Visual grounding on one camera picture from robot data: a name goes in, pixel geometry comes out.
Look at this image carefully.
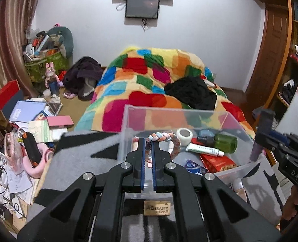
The white ointment tube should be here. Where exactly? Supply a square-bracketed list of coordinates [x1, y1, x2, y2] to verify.
[185, 143, 225, 157]

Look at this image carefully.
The pink plastic item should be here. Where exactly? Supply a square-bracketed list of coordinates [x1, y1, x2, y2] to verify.
[5, 132, 55, 177]

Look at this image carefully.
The wooden door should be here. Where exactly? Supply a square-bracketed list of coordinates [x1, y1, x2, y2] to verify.
[245, 4, 292, 94]

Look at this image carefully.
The grey black patterned blanket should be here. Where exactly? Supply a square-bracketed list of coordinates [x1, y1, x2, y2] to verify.
[33, 131, 285, 242]

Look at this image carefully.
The person's right hand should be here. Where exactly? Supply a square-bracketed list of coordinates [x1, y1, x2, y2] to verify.
[281, 187, 298, 221]

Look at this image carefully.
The small wall monitor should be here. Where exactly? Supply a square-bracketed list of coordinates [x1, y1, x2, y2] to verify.
[125, 0, 161, 19]

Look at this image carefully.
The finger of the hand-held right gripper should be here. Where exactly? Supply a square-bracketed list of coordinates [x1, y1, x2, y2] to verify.
[258, 109, 277, 133]
[254, 129, 294, 155]

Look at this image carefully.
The red packet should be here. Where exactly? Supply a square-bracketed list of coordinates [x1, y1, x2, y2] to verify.
[199, 153, 238, 174]

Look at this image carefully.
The wooden wardrobe shelf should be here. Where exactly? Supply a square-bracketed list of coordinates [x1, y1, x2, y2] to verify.
[238, 0, 298, 121]

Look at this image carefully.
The black cloth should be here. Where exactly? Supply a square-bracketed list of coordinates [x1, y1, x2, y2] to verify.
[164, 76, 217, 111]

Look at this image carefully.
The braided pink white rope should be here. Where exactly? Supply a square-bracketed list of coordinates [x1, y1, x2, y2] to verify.
[145, 132, 182, 168]

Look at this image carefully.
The tan eraser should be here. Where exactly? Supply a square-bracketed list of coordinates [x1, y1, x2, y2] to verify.
[143, 200, 171, 216]

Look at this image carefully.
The clear plastic storage box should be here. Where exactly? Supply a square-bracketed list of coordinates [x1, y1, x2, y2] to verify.
[117, 104, 265, 199]

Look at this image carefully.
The white tape roll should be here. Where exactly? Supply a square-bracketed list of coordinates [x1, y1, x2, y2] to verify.
[176, 128, 193, 146]

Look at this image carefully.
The black orange device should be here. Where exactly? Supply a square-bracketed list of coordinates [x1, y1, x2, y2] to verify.
[22, 132, 42, 164]

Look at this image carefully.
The blue staples box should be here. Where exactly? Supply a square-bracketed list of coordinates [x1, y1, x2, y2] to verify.
[184, 159, 208, 175]

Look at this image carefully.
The green bag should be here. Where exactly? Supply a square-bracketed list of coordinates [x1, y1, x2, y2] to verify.
[25, 52, 70, 82]

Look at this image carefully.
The blue book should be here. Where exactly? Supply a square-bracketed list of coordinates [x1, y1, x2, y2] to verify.
[9, 100, 47, 123]

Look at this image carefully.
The dark purple cloth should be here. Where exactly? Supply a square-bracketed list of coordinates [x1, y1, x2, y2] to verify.
[63, 57, 103, 100]

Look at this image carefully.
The red box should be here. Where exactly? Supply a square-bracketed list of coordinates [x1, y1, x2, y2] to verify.
[0, 80, 20, 111]

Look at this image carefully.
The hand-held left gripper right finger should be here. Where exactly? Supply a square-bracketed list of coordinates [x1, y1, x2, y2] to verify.
[152, 142, 282, 242]

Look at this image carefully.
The pink case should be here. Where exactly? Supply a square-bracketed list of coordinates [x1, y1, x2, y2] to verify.
[46, 115, 74, 127]

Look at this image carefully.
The colourful patchwork blanket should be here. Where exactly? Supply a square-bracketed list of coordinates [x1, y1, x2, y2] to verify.
[75, 47, 256, 142]

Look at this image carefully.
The grey green neck pillow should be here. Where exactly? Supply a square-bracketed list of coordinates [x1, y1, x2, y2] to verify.
[47, 26, 74, 58]

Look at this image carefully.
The green bottle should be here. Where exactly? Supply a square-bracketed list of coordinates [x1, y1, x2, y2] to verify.
[196, 134, 238, 154]

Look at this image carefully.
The pale green booklet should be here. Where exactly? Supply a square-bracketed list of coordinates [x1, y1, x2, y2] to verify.
[28, 120, 54, 143]

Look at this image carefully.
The peach cosmetic tube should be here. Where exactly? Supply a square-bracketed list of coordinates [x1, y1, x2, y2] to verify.
[231, 178, 248, 203]

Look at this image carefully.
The striped curtain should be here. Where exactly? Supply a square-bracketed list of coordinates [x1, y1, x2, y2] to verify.
[0, 0, 45, 142]

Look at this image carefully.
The pink bunny toy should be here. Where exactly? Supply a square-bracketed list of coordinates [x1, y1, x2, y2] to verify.
[44, 62, 60, 95]

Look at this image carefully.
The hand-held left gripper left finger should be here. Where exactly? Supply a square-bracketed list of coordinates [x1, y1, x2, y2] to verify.
[17, 137, 146, 242]

